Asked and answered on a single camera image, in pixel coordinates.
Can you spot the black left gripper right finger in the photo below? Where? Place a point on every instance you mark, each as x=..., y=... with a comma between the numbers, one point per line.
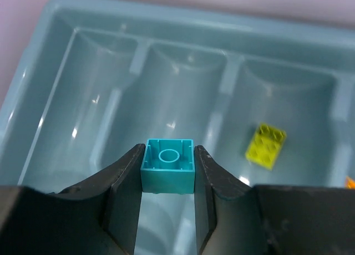
x=234, y=218

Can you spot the cyan square lego brick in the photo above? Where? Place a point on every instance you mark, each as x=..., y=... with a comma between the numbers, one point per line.
x=168, y=166

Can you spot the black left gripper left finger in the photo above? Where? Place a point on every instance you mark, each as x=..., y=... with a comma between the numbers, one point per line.
x=98, y=215

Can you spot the orange lego brick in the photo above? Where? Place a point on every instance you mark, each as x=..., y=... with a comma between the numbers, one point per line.
x=349, y=183

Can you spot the teal compartment tray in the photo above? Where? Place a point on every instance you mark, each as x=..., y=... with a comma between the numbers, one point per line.
x=101, y=76

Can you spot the green lego brick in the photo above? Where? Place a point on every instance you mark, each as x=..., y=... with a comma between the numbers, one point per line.
x=265, y=146

